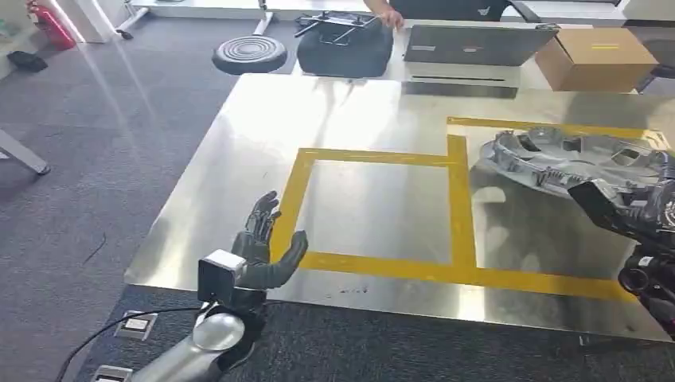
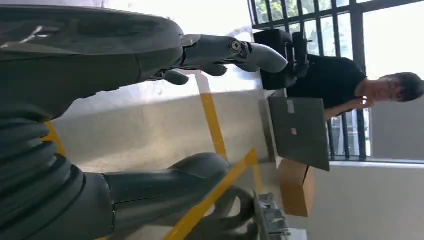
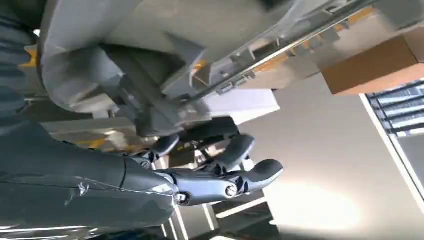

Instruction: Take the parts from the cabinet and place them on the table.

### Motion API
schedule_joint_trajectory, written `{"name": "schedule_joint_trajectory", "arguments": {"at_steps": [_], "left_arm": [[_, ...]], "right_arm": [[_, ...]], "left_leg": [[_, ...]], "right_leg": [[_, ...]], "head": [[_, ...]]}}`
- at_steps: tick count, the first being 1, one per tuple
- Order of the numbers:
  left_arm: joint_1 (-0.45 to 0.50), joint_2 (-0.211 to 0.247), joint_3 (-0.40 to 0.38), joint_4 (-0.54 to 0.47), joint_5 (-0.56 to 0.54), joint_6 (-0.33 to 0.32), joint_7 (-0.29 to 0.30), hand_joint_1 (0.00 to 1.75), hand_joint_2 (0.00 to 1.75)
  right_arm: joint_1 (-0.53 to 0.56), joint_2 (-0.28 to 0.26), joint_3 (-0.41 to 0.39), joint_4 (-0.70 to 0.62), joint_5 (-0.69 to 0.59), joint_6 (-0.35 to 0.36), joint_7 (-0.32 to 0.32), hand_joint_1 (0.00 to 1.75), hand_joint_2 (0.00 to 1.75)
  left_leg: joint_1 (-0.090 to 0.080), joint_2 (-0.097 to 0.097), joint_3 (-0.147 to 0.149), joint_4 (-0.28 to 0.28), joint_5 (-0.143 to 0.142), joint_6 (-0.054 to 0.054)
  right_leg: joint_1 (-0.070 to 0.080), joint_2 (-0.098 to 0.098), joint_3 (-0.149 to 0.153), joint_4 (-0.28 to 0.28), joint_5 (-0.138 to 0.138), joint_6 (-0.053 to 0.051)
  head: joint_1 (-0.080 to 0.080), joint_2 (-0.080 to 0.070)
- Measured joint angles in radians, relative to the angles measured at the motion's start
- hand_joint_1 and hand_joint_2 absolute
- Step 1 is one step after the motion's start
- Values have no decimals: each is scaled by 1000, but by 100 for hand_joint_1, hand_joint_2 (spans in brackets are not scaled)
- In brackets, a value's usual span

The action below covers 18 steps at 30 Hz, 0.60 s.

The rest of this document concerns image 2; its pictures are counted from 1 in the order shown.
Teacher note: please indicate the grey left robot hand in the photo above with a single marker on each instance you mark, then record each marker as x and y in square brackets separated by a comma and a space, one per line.
[82, 49]

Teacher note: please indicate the silver wheel hubcap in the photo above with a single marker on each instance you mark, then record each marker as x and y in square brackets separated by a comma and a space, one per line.
[271, 218]

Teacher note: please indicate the yellow floor tape line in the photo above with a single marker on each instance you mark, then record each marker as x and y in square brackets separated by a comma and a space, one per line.
[54, 139]
[213, 126]
[232, 175]

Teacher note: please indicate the black office chair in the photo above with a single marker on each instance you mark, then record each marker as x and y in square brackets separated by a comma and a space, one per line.
[275, 39]

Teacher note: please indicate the grey laptop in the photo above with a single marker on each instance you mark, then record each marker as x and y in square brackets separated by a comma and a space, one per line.
[298, 132]

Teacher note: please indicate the person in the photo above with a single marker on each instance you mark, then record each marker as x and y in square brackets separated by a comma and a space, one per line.
[331, 79]

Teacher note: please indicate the brown cardboard box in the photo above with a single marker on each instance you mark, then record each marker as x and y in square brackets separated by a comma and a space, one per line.
[294, 192]

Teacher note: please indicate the black window grille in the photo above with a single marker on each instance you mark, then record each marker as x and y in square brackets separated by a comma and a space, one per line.
[356, 33]

